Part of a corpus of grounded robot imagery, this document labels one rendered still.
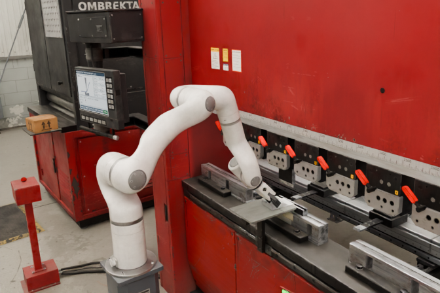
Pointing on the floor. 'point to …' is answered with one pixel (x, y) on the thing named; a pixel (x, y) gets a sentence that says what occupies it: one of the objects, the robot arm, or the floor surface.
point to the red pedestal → (46, 281)
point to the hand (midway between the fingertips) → (273, 201)
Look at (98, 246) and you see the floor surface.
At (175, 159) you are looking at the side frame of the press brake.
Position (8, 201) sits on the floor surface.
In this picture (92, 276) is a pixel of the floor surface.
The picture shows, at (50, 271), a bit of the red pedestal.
